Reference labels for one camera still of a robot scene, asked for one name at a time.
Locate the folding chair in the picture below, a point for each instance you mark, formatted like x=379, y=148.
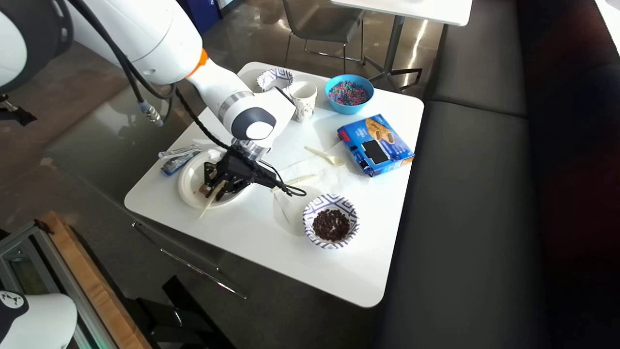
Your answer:
x=321, y=16

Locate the black tripod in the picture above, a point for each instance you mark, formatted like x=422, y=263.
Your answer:
x=195, y=268

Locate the wooden desk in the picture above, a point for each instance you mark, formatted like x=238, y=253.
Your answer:
x=98, y=292

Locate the white paper napkin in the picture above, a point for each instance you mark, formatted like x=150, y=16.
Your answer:
x=311, y=170

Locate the white side table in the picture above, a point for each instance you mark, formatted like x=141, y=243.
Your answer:
x=408, y=11

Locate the cream plastic knife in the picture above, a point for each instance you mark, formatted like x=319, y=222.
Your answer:
x=303, y=177

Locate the cream plastic fork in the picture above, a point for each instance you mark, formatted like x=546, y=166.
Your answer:
x=210, y=206

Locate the black bench seat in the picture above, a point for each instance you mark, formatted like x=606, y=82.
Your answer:
x=478, y=195

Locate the blue box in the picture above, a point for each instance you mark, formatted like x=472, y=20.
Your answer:
x=375, y=146

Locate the patterned paper bowl dark contents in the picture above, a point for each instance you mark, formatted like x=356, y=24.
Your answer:
x=331, y=224

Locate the empty blue patterned paper bowl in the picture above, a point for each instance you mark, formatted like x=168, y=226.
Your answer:
x=274, y=78

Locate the cream plastic spoon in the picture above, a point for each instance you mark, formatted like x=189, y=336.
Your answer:
x=323, y=156

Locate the blue snack wrapper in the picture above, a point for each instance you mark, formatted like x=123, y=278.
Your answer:
x=178, y=164

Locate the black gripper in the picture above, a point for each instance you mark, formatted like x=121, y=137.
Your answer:
x=249, y=168

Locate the white paper plate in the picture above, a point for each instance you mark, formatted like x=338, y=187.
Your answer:
x=191, y=185

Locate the printed paper cup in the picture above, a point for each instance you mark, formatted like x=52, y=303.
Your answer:
x=305, y=102

